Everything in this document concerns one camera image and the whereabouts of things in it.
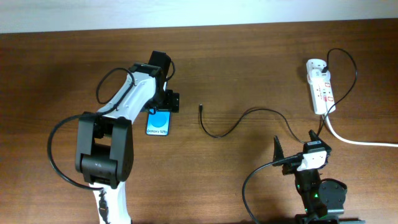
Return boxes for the white USB charger adapter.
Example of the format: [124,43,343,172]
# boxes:
[306,58,330,85]

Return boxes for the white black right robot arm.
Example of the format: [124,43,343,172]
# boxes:
[273,130,348,223]

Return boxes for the white power strip red switches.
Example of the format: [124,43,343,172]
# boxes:
[309,80,335,115]

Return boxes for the black USB charging cable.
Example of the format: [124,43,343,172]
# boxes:
[198,48,358,145]

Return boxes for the blue screen Galaxy smartphone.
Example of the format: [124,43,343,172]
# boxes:
[146,111,171,136]

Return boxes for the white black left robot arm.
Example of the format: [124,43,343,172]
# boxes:
[75,51,179,223]

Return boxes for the white power strip cord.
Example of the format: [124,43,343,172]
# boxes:
[323,113,398,148]

